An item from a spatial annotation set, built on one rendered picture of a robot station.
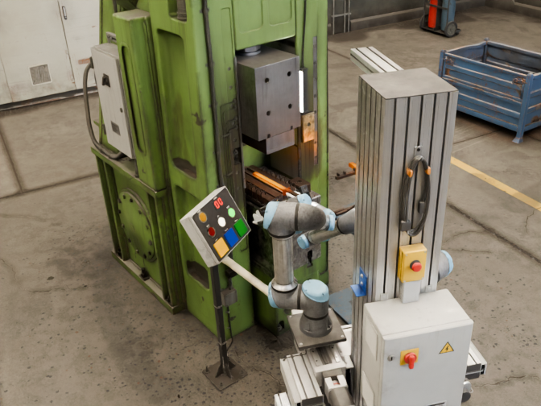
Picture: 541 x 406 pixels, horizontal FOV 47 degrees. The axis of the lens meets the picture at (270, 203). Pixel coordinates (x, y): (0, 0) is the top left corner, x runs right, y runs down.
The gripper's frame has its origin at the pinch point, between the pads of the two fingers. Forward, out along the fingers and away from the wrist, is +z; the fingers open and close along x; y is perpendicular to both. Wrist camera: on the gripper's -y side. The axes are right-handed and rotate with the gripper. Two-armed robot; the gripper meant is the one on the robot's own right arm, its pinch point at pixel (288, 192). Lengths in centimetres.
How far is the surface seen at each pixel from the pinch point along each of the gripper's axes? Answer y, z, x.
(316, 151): -8.5, 16.8, 37.0
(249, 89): -64, 7, -17
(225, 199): -15.1, -4.9, -46.2
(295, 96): -55, 2, 9
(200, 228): -13, -17, -70
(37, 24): -2, 534, 49
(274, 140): -33.8, 2.4, -7.1
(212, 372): 99, 0, -64
